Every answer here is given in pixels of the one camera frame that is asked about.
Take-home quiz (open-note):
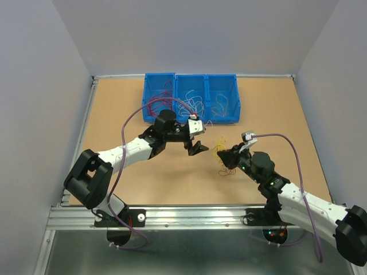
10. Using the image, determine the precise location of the yellow wire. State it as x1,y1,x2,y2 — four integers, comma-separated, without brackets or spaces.
211,93,231,118

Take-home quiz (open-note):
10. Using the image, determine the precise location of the blue bin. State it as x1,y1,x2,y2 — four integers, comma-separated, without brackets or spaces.
206,74,241,124
142,73,175,123
175,74,209,123

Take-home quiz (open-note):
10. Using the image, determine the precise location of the dark red wire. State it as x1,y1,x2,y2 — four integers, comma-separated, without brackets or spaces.
146,80,174,117

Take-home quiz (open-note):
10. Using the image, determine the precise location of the purple cable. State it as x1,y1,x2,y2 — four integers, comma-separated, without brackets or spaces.
253,133,323,263
107,97,198,249

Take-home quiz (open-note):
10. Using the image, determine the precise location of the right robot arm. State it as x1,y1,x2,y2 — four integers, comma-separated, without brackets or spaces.
217,145,366,266

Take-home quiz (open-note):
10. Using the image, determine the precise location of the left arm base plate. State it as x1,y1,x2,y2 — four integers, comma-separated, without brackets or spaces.
94,209,146,228

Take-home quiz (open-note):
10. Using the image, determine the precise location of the left blue bin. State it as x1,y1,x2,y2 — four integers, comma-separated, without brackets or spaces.
142,73,175,123

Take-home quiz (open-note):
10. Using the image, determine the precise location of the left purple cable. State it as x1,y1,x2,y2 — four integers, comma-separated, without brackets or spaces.
107,97,198,249

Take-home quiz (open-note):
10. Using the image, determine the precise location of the wire bundle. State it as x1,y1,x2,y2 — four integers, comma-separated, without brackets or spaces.
210,136,237,177

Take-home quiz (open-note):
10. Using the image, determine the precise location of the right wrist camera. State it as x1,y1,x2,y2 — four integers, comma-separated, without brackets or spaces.
239,131,257,153

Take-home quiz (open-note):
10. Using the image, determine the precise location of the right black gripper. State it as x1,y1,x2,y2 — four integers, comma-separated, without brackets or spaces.
216,142,261,183

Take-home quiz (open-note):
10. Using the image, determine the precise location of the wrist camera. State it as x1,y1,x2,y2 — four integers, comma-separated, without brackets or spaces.
239,131,257,153
188,119,205,136

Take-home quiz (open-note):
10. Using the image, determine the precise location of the right blue bin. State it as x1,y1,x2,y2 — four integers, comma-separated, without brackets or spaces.
206,74,241,124

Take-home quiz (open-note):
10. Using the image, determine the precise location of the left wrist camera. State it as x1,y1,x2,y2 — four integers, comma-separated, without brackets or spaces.
188,119,205,136

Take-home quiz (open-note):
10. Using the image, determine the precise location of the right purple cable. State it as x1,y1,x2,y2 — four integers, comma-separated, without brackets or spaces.
253,133,323,263

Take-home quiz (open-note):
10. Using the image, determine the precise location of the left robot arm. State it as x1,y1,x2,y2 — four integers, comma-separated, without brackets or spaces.
64,109,208,226

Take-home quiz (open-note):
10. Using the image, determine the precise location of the white wire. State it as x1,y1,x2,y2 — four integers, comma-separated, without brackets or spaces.
176,89,213,127

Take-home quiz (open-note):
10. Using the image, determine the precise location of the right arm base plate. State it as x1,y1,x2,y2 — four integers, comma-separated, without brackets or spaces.
242,207,285,228

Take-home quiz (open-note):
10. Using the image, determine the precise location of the aluminium front rail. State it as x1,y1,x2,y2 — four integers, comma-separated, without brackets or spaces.
47,203,353,230

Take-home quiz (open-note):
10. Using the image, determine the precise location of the middle blue bin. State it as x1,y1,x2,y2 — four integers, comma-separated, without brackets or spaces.
175,74,209,123

